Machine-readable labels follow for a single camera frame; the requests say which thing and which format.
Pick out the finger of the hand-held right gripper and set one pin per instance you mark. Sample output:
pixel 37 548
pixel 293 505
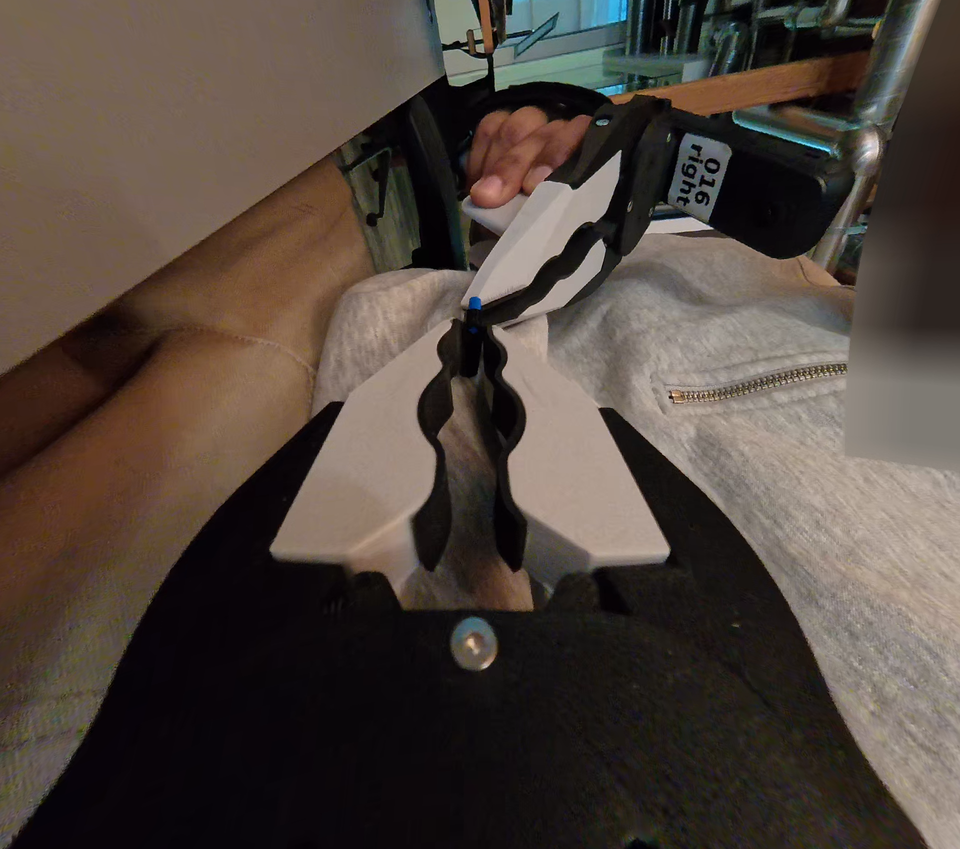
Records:
pixel 574 286
pixel 525 249

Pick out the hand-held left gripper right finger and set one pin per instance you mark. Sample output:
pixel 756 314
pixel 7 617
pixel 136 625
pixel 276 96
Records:
pixel 585 489

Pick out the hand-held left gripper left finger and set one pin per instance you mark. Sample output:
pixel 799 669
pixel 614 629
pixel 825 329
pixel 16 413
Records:
pixel 360 481

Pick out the black lego connector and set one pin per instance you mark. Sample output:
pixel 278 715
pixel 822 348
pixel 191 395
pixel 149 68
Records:
pixel 471 350

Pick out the person's right hand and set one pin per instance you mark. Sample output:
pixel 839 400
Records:
pixel 517 151

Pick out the wooden beam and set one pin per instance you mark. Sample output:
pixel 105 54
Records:
pixel 750 80

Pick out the black office chair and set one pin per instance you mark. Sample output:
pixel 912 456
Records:
pixel 431 189

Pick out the grey zip hoodie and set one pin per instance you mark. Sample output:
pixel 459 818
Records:
pixel 750 526

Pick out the tan trousers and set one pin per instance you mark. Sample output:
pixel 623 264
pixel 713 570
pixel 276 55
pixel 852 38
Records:
pixel 187 414

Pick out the metal pipe frame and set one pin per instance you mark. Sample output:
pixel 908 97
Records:
pixel 896 76

